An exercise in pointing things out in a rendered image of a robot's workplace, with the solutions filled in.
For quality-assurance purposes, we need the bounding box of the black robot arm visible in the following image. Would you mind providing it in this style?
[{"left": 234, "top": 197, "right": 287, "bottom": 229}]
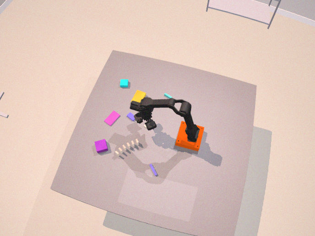
[{"left": 130, "top": 97, "right": 200, "bottom": 142}]

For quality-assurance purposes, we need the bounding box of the small cyan block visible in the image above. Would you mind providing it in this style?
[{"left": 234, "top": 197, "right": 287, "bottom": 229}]
[{"left": 120, "top": 80, "right": 128, "bottom": 87}]

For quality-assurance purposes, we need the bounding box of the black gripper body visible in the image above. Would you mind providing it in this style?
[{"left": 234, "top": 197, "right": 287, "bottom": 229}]
[{"left": 142, "top": 112, "right": 157, "bottom": 130}]

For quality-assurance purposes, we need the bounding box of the yellow rectangular block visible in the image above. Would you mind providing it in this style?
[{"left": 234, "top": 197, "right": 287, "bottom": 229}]
[{"left": 131, "top": 90, "right": 146, "bottom": 102}]

